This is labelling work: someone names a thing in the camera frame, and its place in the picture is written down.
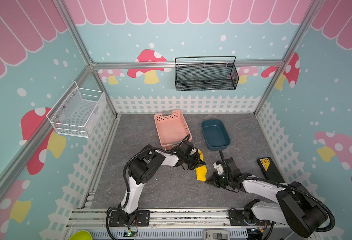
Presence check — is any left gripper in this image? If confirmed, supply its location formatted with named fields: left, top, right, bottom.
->
left=183, top=151, right=206, bottom=170

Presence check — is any yellow paper napkin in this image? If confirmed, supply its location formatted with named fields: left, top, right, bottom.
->
left=195, top=165, right=208, bottom=182

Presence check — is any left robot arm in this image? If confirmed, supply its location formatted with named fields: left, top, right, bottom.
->
left=106, top=135, right=206, bottom=228

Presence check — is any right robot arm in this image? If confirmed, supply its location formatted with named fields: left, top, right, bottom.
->
left=206, top=151, right=336, bottom=238

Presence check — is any pink perforated plastic basket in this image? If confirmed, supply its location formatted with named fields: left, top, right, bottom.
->
left=154, top=110, right=193, bottom=150

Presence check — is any dark teal plastic tray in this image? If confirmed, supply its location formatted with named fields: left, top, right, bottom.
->
left=202, top=119, right=231, bottom=151

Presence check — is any green round object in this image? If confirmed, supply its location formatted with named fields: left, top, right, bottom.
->
left=69, top=231, right=93, bottom=240

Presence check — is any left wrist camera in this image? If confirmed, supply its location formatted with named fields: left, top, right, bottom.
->
left=180, top=141, right=198, bottom=155

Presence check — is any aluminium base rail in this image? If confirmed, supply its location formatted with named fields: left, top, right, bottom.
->
left=64, top=207, right=315, bottom=240

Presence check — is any black wire mesh wall basket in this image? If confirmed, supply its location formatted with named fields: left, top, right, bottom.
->
left=175, top=56, right=240, bottom=92

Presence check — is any white wire mesh wall basket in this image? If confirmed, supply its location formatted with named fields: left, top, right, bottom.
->
left=46, top=82, right=107, bottom=138

